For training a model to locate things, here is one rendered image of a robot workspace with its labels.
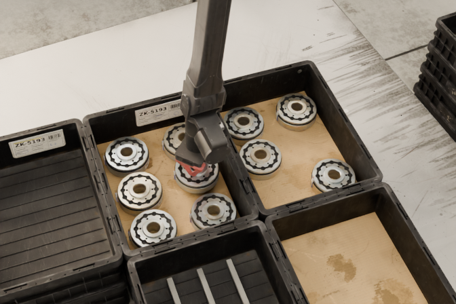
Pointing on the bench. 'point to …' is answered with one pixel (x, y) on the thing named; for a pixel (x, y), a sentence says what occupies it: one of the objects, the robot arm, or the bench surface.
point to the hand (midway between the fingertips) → (197, 165)
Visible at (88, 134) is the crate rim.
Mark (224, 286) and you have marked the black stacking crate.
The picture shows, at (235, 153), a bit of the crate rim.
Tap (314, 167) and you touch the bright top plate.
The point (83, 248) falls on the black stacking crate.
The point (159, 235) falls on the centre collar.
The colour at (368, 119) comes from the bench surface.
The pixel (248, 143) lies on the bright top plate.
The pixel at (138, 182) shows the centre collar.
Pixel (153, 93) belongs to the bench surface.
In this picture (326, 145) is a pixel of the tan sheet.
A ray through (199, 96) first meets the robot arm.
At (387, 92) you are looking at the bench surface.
